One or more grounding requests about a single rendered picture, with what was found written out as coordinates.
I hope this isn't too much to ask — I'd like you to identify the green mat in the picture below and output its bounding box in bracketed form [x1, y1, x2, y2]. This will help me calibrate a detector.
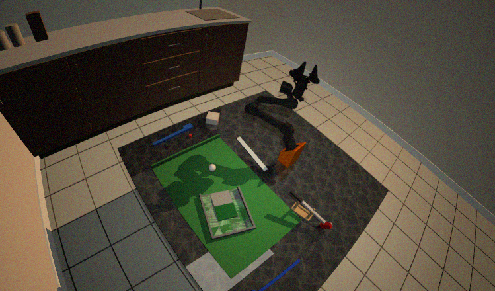
[152, 138, 302, 279]

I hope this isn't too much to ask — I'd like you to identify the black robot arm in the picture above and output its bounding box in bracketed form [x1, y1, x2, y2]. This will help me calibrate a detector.
[245, 81, 304, 151]

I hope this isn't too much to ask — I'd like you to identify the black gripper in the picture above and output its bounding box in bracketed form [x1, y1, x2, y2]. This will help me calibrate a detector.
[289, 61, 320, 91]

